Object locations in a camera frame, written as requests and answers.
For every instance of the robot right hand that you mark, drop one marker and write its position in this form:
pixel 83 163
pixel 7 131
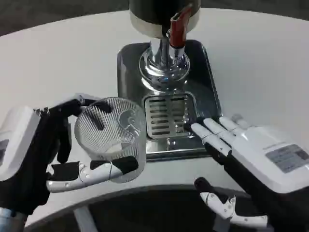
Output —
pixel 260 154

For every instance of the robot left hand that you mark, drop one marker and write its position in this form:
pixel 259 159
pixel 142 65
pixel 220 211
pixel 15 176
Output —
pixel 26 154

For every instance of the clear ribbed glass cup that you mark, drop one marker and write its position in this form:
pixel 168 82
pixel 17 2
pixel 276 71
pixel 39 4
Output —
pixel 135 145

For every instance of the robot left arm silver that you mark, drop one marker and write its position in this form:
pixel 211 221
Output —
pixel 6 220

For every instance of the white table leg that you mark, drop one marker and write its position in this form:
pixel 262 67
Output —
pixel 84 220

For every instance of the slotted steel drip grid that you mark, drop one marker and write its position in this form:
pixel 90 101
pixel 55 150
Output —
pixel 159 116

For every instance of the black steel drink dispenser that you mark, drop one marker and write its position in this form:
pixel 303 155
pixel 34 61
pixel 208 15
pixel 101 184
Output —
pixel 154 19

